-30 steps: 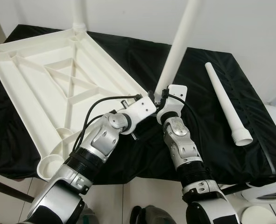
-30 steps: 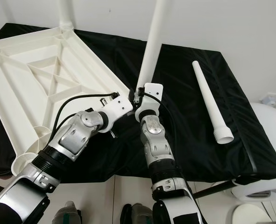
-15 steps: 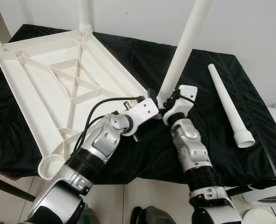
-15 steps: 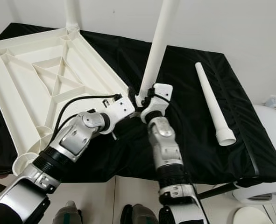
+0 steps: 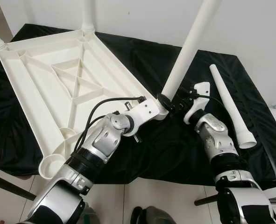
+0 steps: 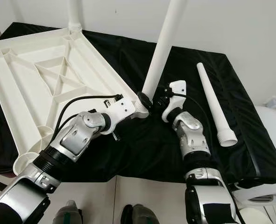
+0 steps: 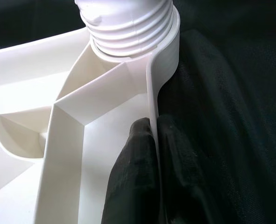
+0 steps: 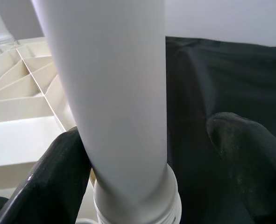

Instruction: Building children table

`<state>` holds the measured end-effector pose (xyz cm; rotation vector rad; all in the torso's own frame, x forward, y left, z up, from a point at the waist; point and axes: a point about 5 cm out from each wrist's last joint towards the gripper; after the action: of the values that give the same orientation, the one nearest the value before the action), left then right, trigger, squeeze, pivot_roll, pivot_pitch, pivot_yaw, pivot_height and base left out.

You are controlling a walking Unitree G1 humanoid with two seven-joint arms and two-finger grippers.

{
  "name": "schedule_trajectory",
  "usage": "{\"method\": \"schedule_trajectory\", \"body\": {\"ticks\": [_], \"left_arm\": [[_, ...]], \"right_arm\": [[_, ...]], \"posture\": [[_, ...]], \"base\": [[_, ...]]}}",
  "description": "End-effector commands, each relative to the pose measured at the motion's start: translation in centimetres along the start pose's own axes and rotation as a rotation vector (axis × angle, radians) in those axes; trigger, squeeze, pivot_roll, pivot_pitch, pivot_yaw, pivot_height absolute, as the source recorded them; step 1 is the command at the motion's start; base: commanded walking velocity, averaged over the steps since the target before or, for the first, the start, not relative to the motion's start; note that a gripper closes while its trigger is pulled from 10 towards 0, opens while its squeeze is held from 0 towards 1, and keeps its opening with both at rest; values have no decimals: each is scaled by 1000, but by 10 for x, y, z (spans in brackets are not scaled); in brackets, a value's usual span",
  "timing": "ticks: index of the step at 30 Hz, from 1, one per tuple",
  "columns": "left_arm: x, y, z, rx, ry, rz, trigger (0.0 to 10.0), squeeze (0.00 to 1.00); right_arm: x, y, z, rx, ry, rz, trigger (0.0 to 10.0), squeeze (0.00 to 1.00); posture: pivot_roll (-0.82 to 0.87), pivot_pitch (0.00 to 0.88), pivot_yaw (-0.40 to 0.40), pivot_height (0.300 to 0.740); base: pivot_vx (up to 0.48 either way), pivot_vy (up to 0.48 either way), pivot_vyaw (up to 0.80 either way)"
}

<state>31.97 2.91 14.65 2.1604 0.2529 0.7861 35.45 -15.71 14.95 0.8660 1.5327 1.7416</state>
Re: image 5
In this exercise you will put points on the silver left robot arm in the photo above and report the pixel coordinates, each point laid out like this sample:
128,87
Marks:
105,137

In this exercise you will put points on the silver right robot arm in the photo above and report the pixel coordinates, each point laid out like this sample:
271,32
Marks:
217,135

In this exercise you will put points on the grey left robot foot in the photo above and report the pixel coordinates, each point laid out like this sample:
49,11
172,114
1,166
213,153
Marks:
90,216

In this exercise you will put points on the grey robot foot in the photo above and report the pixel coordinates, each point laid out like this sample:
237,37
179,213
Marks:
152,216
90,216

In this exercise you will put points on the white plastic children table top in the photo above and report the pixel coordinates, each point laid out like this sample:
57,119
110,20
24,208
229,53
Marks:
35,79

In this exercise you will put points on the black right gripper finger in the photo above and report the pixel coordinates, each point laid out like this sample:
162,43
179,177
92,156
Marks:
165,101

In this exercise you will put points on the black table cloth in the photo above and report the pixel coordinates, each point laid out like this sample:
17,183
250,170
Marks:
175,149

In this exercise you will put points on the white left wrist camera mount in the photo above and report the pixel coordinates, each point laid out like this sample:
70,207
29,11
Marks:
145,112

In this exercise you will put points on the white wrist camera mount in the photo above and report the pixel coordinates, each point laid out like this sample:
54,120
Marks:
201,91
145,112

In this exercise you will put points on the dark metal table leg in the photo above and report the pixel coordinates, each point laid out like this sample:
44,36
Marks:
205,200
11,186

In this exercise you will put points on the grey right robot foot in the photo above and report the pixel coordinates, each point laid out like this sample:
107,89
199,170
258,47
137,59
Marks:
152,216

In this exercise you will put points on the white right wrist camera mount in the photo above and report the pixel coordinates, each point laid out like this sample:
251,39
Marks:
201,91

